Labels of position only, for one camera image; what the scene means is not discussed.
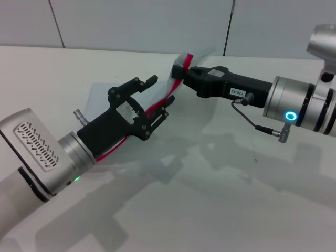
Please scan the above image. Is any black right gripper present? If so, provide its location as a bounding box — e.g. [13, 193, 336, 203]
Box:
[171, 64, 273, 109]

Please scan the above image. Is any black cable with plugs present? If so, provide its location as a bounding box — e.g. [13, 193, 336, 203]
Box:
[230, 92, 291, 144]

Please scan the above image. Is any silver connector plug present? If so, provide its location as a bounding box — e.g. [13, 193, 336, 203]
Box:
[73, 109, 89, 127]

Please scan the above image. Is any clear red-zip document bag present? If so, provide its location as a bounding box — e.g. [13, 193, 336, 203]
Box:
[85, 46, 220, 165]

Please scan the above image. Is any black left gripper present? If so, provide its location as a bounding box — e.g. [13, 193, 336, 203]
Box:
[77, 75, 176, 158]

